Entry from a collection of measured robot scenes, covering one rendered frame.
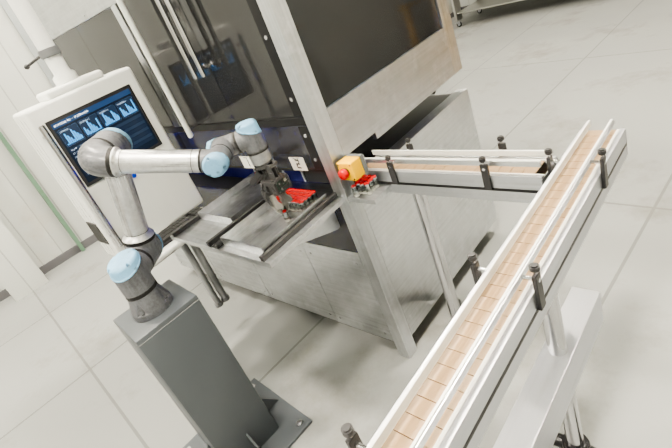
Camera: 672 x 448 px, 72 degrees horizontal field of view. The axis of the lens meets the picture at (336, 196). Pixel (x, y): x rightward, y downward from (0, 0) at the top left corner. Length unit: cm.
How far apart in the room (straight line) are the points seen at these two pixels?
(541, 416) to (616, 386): 78
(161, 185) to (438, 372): 179
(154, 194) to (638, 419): 215
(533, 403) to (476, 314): 39
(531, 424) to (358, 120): 112
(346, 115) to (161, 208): 112
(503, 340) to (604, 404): 110
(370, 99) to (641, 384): 142
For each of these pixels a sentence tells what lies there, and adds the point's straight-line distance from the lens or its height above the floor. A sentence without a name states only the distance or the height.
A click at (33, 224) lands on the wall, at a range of 537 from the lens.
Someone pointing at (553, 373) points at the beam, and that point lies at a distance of 140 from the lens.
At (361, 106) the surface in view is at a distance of 179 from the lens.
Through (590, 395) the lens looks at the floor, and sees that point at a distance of 205.
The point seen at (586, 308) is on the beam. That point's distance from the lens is 156.
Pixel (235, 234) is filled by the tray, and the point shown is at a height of 89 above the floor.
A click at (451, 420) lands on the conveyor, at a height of 93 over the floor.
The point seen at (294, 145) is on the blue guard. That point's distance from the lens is 178.
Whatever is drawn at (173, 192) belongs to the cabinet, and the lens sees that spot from 246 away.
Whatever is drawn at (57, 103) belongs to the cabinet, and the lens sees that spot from 228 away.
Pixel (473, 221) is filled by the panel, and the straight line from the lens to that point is 256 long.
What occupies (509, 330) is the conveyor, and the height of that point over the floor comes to 93.
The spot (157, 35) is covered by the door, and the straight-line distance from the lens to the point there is 220.
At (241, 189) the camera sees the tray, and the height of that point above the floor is 88.
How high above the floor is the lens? 164
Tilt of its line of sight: 25 degrees down
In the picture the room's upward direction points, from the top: 22 degrees counter-clockwise
